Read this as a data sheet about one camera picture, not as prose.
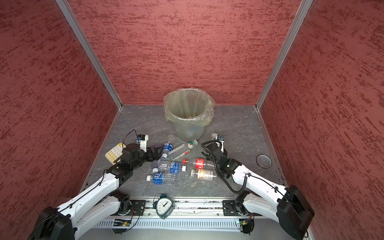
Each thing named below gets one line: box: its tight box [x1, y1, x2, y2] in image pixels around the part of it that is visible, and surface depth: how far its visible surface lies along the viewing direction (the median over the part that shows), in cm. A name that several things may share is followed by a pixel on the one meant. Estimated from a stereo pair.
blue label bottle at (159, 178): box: [146, 172, 178, 185], surface depth 80 cm
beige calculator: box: [105, 142, 127, 165], surface depth 93 cm
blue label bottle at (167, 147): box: [161, 141, 174, 159], surface depth 93 cm
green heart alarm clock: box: [153, 193, 175, 220], surface depth 73 cm
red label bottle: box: [182, 158, 216, 170], surface depth 86 cm
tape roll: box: [256, 154, 273, 169], surface depth 93 cm
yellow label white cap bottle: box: [190, 169, 217, 181], surface depth 83 cm
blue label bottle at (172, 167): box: [158, 161, 187, 174], surface depth 85 cm
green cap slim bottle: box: [168, 139, 199, 161], surface depth 96 cm
